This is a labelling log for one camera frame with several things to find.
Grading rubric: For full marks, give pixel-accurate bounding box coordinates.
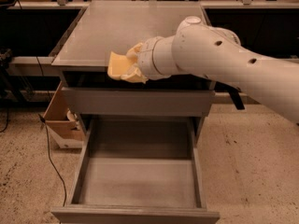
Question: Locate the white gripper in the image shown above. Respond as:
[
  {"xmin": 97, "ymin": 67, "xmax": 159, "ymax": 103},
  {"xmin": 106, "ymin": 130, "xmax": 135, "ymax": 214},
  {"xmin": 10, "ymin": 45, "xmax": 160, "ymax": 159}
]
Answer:
[{"xmin": 121, "ymin": 36, "xmax": 175, "ymax": 84}]

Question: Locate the yellow sponge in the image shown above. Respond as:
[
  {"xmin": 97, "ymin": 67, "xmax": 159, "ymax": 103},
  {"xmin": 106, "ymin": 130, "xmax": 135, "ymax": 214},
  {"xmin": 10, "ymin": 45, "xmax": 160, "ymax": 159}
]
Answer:
[{"xmin": 107, "ymin": 51, "xmax": 132, "ymax": 80}]

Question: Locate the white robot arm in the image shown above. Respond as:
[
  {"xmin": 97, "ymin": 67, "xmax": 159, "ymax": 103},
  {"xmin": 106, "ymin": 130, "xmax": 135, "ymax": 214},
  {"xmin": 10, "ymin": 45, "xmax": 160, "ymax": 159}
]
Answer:
[{"xmin": 121, "ymin": 17, "xmax": 299, "ymax": 123}]

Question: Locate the grey top drawer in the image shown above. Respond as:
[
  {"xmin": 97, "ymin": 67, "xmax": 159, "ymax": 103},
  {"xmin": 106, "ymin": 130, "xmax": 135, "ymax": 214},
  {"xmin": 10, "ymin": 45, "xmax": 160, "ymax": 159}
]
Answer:
[{"xmin": 62, "ymin": 88, "xmax": 214, "ymax": 117}]

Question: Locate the grey drawer cabinet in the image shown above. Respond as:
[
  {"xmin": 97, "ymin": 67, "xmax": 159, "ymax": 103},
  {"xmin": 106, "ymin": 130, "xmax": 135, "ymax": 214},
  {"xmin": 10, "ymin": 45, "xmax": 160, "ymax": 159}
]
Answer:
[{"xmin": 50, "ymin": 0, "xmax": 224, "ymax": 224}]

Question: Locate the open grey middle drawer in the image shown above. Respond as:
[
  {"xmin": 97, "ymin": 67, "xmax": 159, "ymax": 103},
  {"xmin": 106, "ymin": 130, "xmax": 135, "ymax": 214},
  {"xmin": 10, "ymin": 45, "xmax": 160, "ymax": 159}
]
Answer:
[{"xmin": 51, "ymin": 116, "xmax": 220, "ymax": 224}]

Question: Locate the white upturned bowl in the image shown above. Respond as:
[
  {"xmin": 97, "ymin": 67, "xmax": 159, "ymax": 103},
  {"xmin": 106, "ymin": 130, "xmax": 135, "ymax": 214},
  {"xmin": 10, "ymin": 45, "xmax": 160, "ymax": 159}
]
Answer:
[{"xmin": 181, "ymin": 16, "xmax": 204, "ymax": 26}]

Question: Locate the cardboard box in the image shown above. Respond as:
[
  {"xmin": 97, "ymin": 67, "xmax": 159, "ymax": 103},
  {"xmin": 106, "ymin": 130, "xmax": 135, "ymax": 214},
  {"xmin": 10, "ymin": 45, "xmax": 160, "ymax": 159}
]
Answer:
[{"xmin": 43, "ymin": 83, "xmax": 85, "ymax": 148}]

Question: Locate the grey metal rail frame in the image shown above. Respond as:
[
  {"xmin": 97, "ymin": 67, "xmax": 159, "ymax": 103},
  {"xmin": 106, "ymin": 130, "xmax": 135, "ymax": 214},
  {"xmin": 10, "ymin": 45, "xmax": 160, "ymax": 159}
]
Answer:
[{"xmin": 7, "ymin": 0, "xmax": 299, "ymax": 105}]

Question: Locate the black cable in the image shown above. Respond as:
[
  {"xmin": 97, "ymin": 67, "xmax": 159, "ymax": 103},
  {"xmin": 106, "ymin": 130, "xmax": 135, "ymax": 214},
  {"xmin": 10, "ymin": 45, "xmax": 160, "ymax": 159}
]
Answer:
[{"xmin": 36, "ymin": 57, "xmax": 67, "ymax": 207}]

